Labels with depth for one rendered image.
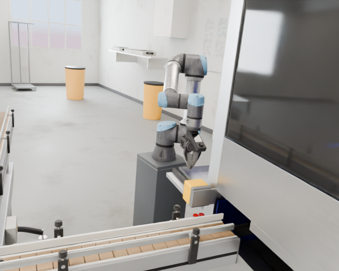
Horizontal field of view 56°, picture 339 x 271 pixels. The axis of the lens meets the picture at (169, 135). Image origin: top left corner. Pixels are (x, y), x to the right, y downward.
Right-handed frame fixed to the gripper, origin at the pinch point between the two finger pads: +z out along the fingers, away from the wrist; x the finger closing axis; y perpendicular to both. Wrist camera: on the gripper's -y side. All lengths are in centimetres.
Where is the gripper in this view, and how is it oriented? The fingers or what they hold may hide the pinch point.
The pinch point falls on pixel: (190, 166)
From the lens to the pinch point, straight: 155.7
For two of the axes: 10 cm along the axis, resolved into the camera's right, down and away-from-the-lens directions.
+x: -9.2, 0.3, -3.9
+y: -3.8, -2.9, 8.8
